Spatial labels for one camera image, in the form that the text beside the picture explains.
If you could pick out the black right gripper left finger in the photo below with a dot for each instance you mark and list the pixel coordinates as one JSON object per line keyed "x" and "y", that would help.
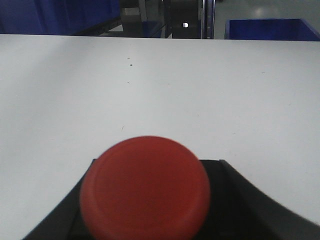
{"x": 64, "y": 222}

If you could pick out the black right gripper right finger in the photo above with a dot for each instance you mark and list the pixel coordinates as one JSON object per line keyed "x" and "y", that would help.
{"x": 240, "y": 211}

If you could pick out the red push button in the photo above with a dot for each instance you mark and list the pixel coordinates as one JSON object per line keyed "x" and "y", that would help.
{"x": 145, "y": 188}

